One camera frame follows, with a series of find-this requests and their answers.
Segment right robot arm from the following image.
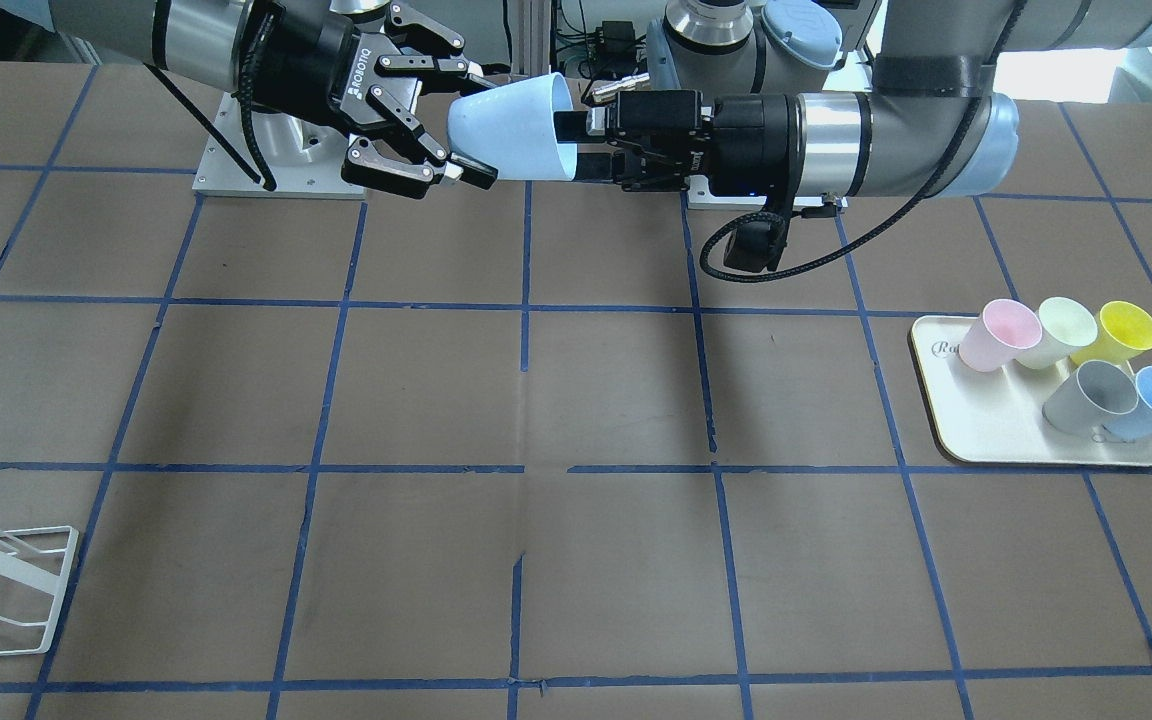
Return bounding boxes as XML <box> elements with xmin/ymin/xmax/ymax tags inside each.
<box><xmin>3</xmin><ymin>1</ymin><xmax>500</xmax><ymax>199</ymax></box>

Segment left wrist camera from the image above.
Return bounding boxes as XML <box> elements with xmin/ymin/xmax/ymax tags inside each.
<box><xmin>718</xmin><ymin>211</ymin><xmax>790</xmax><ymax>274</ymax></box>

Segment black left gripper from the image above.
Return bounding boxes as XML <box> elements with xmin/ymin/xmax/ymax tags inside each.
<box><xmin>553</xmin><ymin>90</ymin><xmax>803</xmax><ymax>195</ymax></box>

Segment yellow plastic cup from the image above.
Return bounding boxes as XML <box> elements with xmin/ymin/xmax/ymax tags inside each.
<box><xmin>1069</xmin><ymin>300</ymin><xmax>1152</xmax><ymax>366</ymax></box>

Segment pink plastic cup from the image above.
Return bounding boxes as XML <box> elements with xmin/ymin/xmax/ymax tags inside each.
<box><xmin>957</xmin><ymin>300</ymin><xmax>1043</xmax><ymax>373</ymax></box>

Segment cream plastic cup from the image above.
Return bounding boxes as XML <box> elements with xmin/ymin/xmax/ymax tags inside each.
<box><xmin>1016</xmin><ymin>296</ymin><xmax>1100</xmax><ymax>370</ymax></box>

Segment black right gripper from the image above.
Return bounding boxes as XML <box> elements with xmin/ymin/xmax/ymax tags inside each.
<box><xmin>252</xmin><ymin>1</ymin><xmax>511</xmax><ymax>199</ymax></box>

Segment light blue plastic cup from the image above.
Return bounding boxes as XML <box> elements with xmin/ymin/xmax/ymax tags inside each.
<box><xmin>447</xmin><ymin>73</ymin><xmax>577</xmax><ymax>182</ymax></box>

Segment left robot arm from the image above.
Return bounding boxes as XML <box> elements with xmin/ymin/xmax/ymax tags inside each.
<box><xmin>556</xmin><ymin>1</ymin><xmax>1152</xmax><ymax>209</ymax></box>

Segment grey plastic cup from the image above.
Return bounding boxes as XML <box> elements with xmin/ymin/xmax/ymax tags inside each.
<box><xmin>1043</xmin><ymin>359</ymin><xmax>1139</xmax><ymax>439</ymax></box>

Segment cream serving tray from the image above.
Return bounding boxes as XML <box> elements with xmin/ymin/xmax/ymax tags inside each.
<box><xmin>909</xmin><ymin>314</ymin><xmax>1152</xmax><ymax>468</ymax></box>

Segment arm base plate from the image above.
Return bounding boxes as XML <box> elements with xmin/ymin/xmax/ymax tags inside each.
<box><xmin>685</xmin><ymin>177</ymin><xmax>850</xmax><ymax>213</ymax></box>
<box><xmin>192</xmin><ymin>111</ymin><xmax>367</xmax><ymax>200</ymax></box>

